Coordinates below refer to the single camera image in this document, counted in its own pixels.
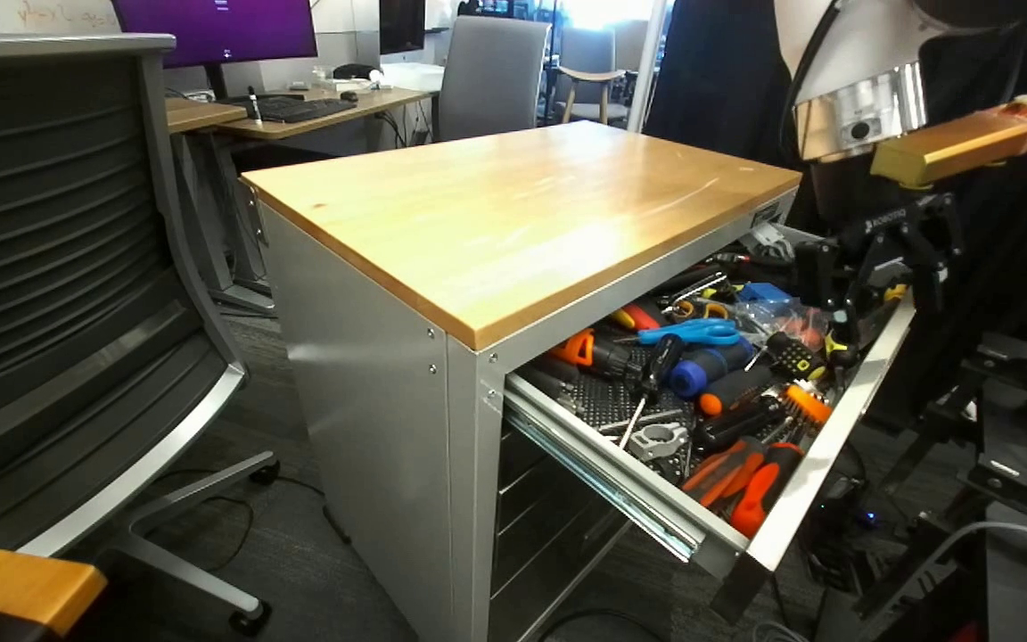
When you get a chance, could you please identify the black yellow screwdriver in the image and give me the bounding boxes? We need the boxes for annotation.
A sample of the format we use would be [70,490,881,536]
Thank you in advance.
[763,329,829,383]

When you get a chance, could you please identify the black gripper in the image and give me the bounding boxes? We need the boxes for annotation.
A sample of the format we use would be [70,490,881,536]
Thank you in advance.
[829,192,964,358]

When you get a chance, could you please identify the black keyboard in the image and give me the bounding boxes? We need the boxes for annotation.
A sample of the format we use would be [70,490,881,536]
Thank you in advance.
[255,92,360,126]

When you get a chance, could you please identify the red handled tool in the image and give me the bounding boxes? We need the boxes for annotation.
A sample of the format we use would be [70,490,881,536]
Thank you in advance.
[610,299,666,340]

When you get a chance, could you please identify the long wooden desk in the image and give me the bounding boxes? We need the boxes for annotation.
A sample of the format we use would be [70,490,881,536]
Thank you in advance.
[162,82,441,315]

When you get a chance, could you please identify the blue handled scissors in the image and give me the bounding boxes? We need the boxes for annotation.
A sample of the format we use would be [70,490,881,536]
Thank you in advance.
[634,315,755,358]

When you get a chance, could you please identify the grey metal tool drawer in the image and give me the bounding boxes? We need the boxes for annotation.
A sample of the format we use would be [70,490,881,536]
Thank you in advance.
[499,217,924,577]

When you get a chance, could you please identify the silver metal clamp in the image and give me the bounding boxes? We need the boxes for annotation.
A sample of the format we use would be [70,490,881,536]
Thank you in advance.
[623,410,698,480]

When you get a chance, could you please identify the monitor with purple screen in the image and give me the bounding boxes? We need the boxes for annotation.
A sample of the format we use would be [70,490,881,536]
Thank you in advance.
[106,0,322,98]

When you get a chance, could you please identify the tool cabinet with wooden top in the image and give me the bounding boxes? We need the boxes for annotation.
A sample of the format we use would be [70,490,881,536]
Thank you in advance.
[240,117,806,642]

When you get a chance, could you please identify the small dark monitor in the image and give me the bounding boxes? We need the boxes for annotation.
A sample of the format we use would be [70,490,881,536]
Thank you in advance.
[376,0,433,56]

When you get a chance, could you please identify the clear plastic bag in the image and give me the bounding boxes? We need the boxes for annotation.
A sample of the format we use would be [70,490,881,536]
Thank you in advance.
[729,280,835,346]

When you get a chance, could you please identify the wooden frame chair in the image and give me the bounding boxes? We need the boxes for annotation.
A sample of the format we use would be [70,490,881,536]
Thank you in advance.
[551,25,638,129]

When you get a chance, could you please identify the tan wrist-mounted block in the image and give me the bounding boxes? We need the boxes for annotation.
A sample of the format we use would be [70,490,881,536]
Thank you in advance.
[866,88,1027,192]

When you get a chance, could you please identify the dark mesh office chair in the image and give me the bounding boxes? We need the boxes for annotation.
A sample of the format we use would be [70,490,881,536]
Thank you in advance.
[0,32,281,636]

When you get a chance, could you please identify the orange black screwdriver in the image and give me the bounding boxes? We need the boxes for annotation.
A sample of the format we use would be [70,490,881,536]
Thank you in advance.
[691,362,780,419]

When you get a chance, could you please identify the grey fabric office chair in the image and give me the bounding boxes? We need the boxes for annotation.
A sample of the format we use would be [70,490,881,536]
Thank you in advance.
[433,9,552,145]

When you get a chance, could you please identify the orange handled cutter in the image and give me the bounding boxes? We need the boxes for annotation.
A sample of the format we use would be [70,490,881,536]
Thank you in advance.
[546,329,603,373]

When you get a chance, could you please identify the orange handled pliers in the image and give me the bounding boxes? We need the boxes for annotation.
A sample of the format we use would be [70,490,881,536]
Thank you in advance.
[681,435,806,543]

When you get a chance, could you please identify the small yellow handled screwdriver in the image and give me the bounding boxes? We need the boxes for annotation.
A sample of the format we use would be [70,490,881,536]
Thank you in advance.
[778,379,835,431]

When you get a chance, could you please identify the blue black screwdriver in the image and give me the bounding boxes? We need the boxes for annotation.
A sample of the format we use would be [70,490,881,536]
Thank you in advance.
[663,341,755,403]

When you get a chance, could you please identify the wooden side table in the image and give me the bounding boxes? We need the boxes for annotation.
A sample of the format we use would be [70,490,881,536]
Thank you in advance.
[0,536,112,642]

